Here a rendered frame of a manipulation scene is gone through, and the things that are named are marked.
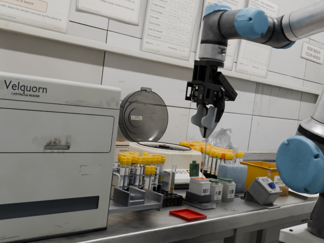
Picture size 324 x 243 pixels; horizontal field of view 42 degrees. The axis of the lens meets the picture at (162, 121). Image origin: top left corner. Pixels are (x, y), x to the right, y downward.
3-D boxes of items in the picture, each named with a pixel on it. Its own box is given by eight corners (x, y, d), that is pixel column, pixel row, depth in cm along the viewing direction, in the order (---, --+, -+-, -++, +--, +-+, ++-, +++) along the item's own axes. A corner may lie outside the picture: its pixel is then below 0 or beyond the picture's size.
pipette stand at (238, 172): (227, 198, 135) (231, 167, 135) (211, 192, 141) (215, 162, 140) (247, 196, 142) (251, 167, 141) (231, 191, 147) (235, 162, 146)
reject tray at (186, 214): (188, 221, 103) (189, 218, 103) (168, 213, 108) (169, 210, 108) (206, 218, 108) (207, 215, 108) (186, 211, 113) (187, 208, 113)
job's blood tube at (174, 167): (169, 200, 121) (174, 166, 120) (166, 199, 121) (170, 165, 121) (173, 200, 122) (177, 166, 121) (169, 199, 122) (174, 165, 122)
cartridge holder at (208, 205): (203, 210, 116) (205, 197, 116) (179, 201, 123) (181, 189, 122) (215, 208, 120) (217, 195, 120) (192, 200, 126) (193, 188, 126)
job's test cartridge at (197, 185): (199, 202, 118) (202, 180, 118) (186, 198, 121) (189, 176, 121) (209, 201, 121) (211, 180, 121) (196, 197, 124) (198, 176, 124)
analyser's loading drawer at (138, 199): (90, 221, 88) (93, 196, 87) (73, 212, 92) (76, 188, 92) (161, 211, 102) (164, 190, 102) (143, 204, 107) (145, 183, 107)
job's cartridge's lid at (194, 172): (191, 160, 121) (189, 160, 122) (190, 177, 121) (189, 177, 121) (199, 160, 124) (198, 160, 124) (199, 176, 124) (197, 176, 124)
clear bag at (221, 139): (220, 172, 186) (225, 130, 185) (185, 165, 194) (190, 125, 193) (240, 168, 208) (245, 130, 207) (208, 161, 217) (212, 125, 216)
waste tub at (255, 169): (266, 197, 143) (270, 168, 142) (235, 188, 153) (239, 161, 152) (289, 195, 152) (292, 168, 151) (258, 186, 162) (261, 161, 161)
